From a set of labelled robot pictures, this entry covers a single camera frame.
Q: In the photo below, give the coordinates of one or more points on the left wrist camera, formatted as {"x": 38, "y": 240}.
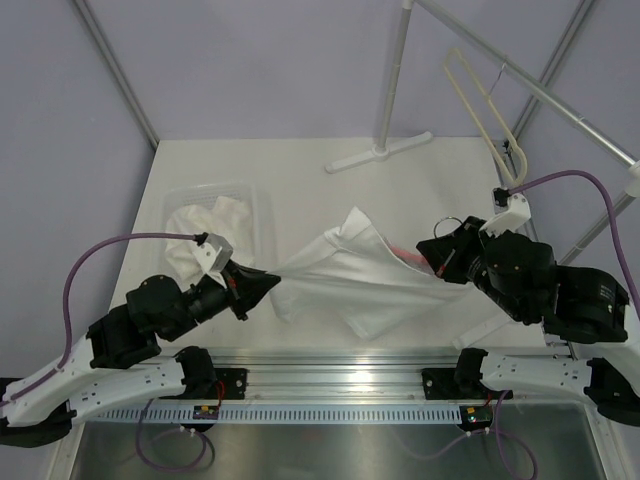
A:
{"x": 212, "y": 252}

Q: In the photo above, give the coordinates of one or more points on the cream white skirt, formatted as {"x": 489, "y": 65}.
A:
{"x": 228, "y": 226}

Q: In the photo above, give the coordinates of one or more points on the white slotted cable duct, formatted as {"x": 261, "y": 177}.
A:
{"x": 288, "y": 414}

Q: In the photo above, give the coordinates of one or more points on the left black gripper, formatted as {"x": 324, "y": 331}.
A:
{"x": 246, "y": 286}

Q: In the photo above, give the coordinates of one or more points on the white skirt pink hanger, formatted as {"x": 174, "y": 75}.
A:
{"x": 350, "y": 270}

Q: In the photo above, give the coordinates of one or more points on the white plastic basket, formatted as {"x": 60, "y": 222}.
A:
{"x": 206, "y": 195}

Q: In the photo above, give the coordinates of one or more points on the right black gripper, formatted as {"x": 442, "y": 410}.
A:
{"x": 447, "y": 255}

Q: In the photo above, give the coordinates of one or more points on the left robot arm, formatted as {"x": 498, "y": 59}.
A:
{"x": 112, "y": 364}

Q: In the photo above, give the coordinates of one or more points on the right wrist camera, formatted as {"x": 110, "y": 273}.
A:
{"x": 512, "y": 212}

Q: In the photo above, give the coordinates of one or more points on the pink plastic hanger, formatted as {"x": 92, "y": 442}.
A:
{"x": 414, "y": 260}

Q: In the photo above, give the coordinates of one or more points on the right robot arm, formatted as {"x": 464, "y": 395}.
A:
{"x": 577, "y": 304}

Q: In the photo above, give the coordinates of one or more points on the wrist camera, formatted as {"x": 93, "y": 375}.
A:
{"x": 212, "y": 252}
{"x": 512, "y": 212}

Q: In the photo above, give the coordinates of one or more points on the aluminium mounting rail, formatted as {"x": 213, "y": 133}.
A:
{"x": 334, "y": 377}

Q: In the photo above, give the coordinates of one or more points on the silver clothes rack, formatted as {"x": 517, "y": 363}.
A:
{"x": 539, "y": 93}

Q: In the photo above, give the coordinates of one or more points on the cream plastic hanger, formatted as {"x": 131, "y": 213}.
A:
{"x": 512, "y": 178}

